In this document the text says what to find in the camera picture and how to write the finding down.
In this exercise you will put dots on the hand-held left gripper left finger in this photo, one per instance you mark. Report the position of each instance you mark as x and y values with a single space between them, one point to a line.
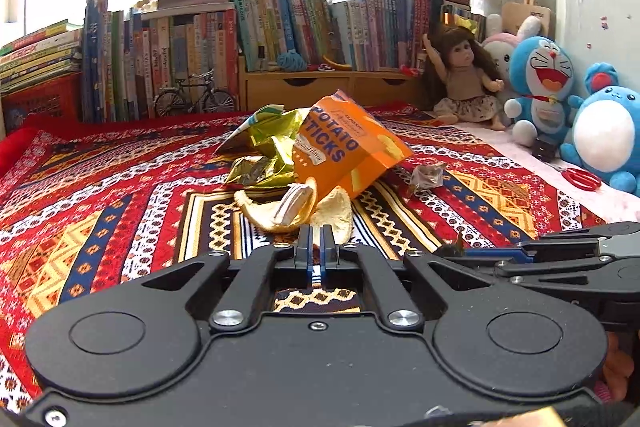
306 249

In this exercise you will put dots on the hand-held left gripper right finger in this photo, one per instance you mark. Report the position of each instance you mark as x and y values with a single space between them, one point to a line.
327 249

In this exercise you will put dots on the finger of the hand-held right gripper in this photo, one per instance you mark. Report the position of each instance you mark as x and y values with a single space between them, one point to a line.
492 252
545 279

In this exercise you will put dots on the small brown scrap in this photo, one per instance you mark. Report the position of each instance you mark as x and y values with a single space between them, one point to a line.
458 246

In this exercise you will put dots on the white paper wrapper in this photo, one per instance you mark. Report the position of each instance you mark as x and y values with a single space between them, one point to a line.
292 204

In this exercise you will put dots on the yellow fruit peel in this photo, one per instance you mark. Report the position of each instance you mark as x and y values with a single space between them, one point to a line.
260 213

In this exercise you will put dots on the grey wrapper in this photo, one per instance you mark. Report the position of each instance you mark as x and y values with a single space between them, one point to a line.
427 177

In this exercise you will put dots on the orange snack box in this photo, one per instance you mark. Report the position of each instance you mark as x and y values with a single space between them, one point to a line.
340 147

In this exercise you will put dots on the green gold foil snack bag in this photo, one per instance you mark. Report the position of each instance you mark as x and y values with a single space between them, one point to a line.
265 132

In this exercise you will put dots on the red scissors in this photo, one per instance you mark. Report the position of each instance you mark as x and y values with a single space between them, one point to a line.
582 179

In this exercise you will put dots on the blue round plush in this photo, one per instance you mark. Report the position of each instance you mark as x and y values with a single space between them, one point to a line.
602 132

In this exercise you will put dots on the wooden drawer shelf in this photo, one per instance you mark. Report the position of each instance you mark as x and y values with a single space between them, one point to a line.
320 89

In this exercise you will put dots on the long-haired doll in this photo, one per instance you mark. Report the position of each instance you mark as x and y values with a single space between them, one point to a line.
467 77

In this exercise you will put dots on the red yellow toy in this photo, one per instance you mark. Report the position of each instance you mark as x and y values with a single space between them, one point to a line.
337 64

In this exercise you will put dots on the red patterned blanket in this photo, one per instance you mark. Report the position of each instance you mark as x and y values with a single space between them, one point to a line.
125 207

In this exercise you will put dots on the blue cat plush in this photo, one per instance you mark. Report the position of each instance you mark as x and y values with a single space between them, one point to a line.
542 72

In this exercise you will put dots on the blue yarn bundle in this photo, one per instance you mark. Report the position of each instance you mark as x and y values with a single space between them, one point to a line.
291 62

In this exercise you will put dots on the white pink rabbit plush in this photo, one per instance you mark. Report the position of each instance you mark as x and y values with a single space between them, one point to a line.
500 52

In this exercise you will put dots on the black miniature bicycle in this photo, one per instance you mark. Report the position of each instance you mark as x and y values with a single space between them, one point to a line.
172 99

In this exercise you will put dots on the row of blue green books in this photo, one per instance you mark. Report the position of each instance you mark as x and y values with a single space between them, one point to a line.
310 22

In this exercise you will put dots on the row of dark books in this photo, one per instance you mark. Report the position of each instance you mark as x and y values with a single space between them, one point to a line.
462 19

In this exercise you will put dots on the row of upright pale books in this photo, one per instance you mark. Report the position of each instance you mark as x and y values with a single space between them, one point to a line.
150 57

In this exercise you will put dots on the red cushion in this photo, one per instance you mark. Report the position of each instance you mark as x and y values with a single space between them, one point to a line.
15 147

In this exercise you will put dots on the stack of flat books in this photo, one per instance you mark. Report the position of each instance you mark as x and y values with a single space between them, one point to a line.
40 54

